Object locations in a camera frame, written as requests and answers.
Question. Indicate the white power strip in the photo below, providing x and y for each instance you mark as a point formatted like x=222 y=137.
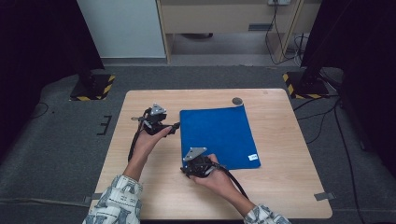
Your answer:
x=279 y=2

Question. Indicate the black curtain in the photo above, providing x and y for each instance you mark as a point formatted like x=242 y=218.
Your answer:
x=40 y=46
x=358 y=37

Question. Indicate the striped black stand base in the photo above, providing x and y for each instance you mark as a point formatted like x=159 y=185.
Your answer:
x=306 y=87
x=93 y=88

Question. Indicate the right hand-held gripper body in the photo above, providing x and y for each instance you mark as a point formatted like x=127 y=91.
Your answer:
x=199 y=166

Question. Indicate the person's right hand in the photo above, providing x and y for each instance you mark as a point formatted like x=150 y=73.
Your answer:
x=219 y=180

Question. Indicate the light wooden desk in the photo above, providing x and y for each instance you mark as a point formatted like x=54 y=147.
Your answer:
x=211 y=17

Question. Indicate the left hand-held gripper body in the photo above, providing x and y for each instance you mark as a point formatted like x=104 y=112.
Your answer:
x=154 y=123

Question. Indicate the person's left hand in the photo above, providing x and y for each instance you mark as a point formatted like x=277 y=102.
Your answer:
x=148 y=144

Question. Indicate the white cabinet panel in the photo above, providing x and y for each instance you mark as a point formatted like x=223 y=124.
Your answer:
x=121 y=28

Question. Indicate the blue towel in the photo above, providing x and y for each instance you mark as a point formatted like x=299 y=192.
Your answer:
x=218 y=137

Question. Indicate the grey round table grommet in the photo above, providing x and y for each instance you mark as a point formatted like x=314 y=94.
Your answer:
x=237 y=100

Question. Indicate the grey tape strip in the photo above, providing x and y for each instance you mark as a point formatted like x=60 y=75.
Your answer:
x=324 y=196
x=91 y=198

